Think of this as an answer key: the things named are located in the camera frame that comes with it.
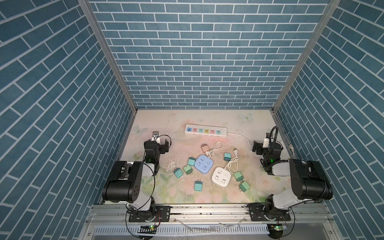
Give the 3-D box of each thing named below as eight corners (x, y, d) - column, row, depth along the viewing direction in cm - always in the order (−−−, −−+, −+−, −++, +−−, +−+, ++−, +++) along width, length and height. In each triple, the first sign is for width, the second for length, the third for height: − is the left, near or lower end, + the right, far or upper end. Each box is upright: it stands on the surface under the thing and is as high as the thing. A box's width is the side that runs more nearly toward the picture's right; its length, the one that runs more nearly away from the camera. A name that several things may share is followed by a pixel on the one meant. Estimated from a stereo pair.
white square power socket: (209, 183, 85) (210, 181, 83) (214, 166, 92) (214, 165, 89) (228, 189, 83) (229, 187, 81) (231, 172, 89) (232, 170, 87)
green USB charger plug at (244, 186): (244, 193, 82) (245, 192, 81) (238, 186, 85) (238, 185, 83) (249, 187, 84) (250, 186, 83) (243, 181, 87) (244, 179, 85)
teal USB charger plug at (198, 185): (194, 191, 83) (194, 190, 81) (194, 181, 87) (194, 179, 85) (202, 191, 83) (202, 190, 81) (202, 181, 87) (202, 179, 85)
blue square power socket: (192, 166, 92) (191, 164, 90) (201, 153, 97) (201, 151, 95) (205, 175, 88) (206, 174, 86) (215, 162, 93) (215, 160, 91)
